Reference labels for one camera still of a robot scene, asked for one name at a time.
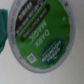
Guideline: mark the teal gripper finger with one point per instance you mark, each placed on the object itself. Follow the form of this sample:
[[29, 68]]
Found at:
[[3, 28]]

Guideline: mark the green lid kcup pod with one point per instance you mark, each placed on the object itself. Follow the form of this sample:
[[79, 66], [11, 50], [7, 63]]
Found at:
[[41, 33]]

